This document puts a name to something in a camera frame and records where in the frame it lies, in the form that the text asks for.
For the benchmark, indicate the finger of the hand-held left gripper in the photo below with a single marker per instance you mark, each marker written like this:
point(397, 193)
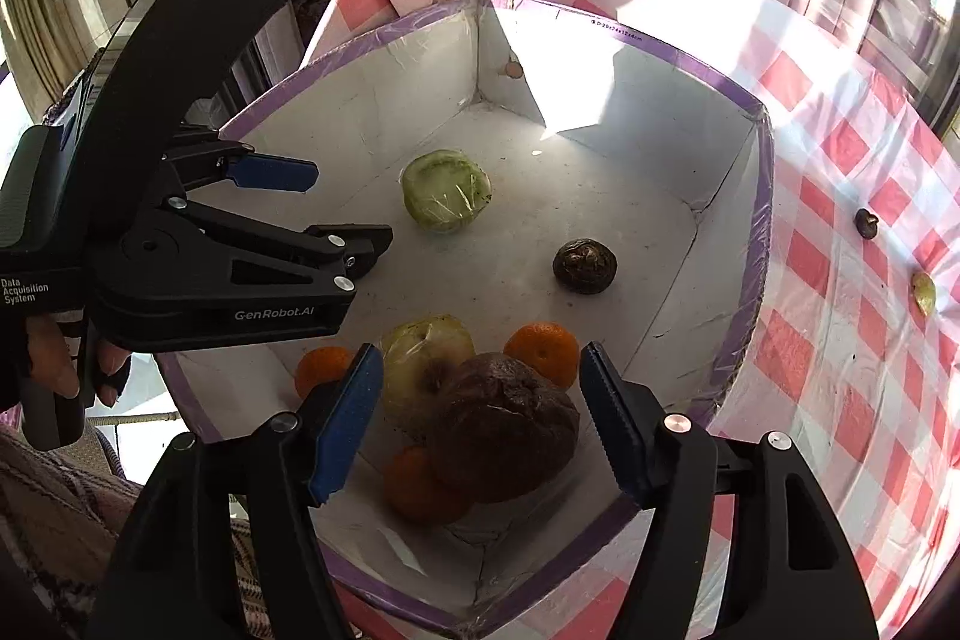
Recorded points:
point(274, 171)
point(330, 239)

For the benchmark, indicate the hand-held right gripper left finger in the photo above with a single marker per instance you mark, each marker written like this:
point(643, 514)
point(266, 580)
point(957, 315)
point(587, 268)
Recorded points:
point(341, 422)

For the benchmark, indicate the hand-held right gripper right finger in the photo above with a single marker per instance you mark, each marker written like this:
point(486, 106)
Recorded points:
point(607, 415)

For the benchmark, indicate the orange tangerine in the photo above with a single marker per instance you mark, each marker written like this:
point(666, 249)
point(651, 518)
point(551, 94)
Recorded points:
point(544, 351)
point(420, 490)
point(322, 370)

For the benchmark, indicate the yellowish fruit half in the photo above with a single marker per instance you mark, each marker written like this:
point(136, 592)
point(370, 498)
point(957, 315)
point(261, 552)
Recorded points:
point(424, 362)

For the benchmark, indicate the dark red pomegranate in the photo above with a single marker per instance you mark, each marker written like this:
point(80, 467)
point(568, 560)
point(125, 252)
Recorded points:
point(502, 437)

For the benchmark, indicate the large green fruit half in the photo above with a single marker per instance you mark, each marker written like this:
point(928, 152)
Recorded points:
point(446, 190)

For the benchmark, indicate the dark mangosteen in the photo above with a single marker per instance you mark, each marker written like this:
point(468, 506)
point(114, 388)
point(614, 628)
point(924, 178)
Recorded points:
point(585, 265)
point(868, 223)

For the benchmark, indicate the purple cardboard box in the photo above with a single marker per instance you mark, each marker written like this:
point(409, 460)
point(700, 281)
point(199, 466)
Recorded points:
point(525, 183)

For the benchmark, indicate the person's left hand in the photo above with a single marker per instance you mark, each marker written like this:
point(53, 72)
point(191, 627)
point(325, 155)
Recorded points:
point(52, 355)

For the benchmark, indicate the red white checkered tablecloth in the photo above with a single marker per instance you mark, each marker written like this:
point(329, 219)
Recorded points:
point(825, 347)

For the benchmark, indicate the small wrapped green fruit half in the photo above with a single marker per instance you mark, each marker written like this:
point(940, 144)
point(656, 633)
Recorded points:
point(923, 293)

